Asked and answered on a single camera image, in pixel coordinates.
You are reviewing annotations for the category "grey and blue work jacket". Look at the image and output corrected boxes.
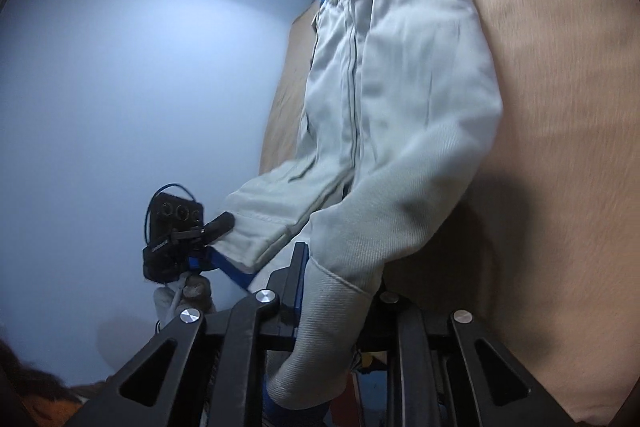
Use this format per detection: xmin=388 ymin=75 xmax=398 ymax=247
xmin=207 ymin=0 xmax=504 ymax=427

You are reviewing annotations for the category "person's left hand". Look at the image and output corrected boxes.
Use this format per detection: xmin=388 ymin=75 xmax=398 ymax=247
xmin=152 ymin=272 xmax=217 ymax=333

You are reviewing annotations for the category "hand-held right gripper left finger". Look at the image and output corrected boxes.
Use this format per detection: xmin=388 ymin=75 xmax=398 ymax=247
xmin=65 ymin=242 xmax=309 ymax=427

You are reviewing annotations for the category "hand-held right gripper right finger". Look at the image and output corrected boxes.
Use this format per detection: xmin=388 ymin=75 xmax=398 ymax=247
xmin=350 ymin=289 xmax=557 ymax=427

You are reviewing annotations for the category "dark orange cloth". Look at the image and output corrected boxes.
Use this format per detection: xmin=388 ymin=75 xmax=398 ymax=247
xmin=0 ymin=339 xmax=103 ymax=427

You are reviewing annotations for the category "tan blanket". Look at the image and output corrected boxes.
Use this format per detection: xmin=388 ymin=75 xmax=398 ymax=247
xmin=257 ymin=0 xmax=640 ymax=425

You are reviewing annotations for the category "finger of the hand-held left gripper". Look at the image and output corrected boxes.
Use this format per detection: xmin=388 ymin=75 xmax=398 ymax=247
xmin=198 ymin=212 xmax=236 ymax=245
xmin=186 ymin=252 xmax=214 ymax=279

